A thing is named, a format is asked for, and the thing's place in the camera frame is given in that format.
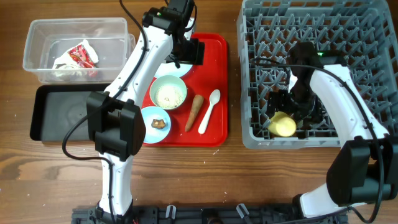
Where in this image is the black tray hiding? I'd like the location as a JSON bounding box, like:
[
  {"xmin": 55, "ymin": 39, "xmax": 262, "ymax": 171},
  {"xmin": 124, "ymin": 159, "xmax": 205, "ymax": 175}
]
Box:
[{"xmin": 30, "ymin": 83, "xmax": 108, "ymax": 142}]

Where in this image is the small light blue bowl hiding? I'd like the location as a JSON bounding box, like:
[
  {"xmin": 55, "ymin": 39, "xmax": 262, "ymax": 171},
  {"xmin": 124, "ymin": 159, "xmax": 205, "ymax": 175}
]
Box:
[{"xmin": 141, "ymin": 106, "xmax": 171, "ymax": 144}]

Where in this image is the brown food scrap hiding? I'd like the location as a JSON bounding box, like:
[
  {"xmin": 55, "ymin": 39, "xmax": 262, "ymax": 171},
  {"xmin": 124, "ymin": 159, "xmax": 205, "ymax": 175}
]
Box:
[{"xmin": 151, "ymin": 119, "xmax": 167, "ymax": 129}]

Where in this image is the red snack wrapper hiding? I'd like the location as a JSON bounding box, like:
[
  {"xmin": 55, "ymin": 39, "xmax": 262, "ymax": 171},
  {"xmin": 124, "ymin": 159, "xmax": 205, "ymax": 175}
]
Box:
[{"xmin": 67, "ymin": 44, "xmax": 99, "ymax": 69}]

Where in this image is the clear plastic bin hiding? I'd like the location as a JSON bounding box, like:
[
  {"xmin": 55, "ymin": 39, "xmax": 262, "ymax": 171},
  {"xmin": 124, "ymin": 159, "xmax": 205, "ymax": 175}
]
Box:
[{"xmin": 23, "ymin": 17, "xmax": 136, "ymax": 84}]

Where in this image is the red serving tray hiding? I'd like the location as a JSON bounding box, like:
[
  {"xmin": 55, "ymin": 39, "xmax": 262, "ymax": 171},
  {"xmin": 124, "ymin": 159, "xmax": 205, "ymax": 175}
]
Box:
[{"xmin": 142, "ymin": 33, "xmax": 228, "ymax": 147}]

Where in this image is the white plastic spoon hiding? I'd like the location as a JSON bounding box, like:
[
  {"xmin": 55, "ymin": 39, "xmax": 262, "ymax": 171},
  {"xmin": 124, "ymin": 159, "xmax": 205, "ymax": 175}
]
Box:
[{"xmin": 198, "ymin": 89, "xmax": 221, "ymax": 134}]

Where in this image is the light blue plate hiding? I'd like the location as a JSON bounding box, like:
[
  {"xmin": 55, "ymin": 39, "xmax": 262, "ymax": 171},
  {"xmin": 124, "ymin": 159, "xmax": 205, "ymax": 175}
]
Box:
[{"xmin": 154, "ymin": 63, "xmax": 193, "ymax": 78}]

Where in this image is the grey dishwasher rack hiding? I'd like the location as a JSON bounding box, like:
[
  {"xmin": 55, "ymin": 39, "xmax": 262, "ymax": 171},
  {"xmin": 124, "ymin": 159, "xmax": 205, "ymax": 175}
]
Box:
[{"xmin": 236, "ymin": 0, "xmax": 397, "ymax": 149}]

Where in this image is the yellow plastic cup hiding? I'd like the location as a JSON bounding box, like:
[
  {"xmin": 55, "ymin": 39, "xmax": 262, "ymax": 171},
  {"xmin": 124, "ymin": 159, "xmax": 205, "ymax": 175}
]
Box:
[{"xmin": 268, "ymin": 111, "xmax": 297, "ymax": 137}]

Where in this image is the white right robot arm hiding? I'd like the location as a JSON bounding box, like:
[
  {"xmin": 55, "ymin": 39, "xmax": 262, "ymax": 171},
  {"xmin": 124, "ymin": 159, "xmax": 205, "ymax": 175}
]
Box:
[{"xmin": 267, "ymin": 42, "xmax": 397, "ymax": 218}]

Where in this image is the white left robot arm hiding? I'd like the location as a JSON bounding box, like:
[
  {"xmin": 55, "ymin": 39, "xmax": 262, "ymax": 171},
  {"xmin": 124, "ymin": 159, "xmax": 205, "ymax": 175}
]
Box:
[{"xmin": 86, "ymin": 0, "xmax": 205, "ymax": 223}]

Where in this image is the white napkin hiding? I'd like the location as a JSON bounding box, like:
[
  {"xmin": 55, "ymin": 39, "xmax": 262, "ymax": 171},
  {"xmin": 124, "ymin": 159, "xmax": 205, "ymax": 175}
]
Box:
[{"xmin": 52, "ymin": 39, "xmax": 98, "ymax": 78}]

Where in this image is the brown carrot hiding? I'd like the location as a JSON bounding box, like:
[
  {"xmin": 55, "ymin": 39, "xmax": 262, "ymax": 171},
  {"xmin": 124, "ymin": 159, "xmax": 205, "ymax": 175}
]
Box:
[{"xmin": 185, "ymin": 95, "xmax": 204, "ymax": 132}]

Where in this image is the mint green bowl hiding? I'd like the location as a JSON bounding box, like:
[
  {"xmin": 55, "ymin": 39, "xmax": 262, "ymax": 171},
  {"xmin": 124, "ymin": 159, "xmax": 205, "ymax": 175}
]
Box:
[{"xmin": 149, "ymin": 75, "xmax": 187, "ymax": 110}]

